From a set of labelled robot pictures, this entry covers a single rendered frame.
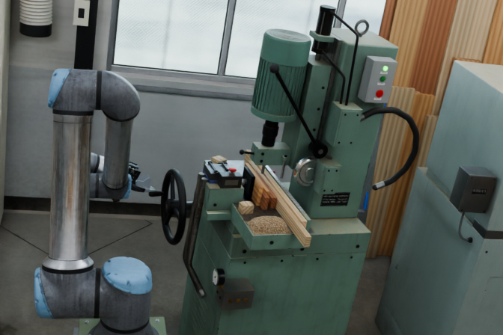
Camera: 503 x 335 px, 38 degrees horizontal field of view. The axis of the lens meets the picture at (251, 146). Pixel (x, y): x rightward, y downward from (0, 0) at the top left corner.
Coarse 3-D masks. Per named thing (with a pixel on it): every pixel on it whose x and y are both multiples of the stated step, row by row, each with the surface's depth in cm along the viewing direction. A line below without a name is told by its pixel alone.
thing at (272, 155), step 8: (256, 144) 276; (280, 144) 280; (256, 152) 274; (264, 152) 274; (272, 152) 275; (280, 152) 276; (288, 152) 277; (256, 160) 274; (264, 160) 275; (272, 160) 276; (280, 160) 277; (288, 160) 279
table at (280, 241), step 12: (240, 168) 294; (204, 216) 264; (216, 216) 263; (228, 216) 264; (240, 216) 257; (252, 216) 258; (240, 228) 256; (288, 228) 254; (252, 240) 246; (264, 240) 248; (276, 240) 250; (288, 240) 251
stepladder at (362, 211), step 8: (376, 144) 361; (376, 152) 362; (376, 160) 364; (368, 168) 360; (368, 176) 365; (368, 184) 366; (368, 192) 368; (368, 200) 369; (360, 208) 369; (360, 216) 370
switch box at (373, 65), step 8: (368, 56) 261; (376, 56) 263; (368, 64) 260; (376, 64) 258; (384, 64) 259; (392, 64) 260; (368, 72) 260; (376, 72) 259; (392, 72) 261; (368, 80) 260; (376, 80) 260; (392, 80) 263; (360, 88) 266; (368, 88) 261; (376, 88) 262; (384, 88) 263; (360, 96) 266; (368, 96) 262; (376, 96) 263; (384, 96) 265
